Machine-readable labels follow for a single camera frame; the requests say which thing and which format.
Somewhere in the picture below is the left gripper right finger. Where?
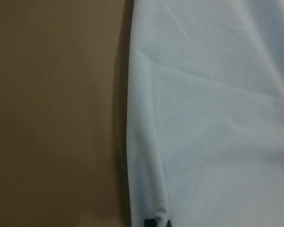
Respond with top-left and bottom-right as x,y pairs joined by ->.
166,220 -> 171,227

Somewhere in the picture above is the brown paper table cover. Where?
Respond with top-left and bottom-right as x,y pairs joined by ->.
0,0 -> 133,227

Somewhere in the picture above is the light blue t-shirt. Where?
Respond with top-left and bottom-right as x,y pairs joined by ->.
126,0 -> 284,227

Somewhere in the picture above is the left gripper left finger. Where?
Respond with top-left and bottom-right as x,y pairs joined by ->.
144,218 -> 157,227

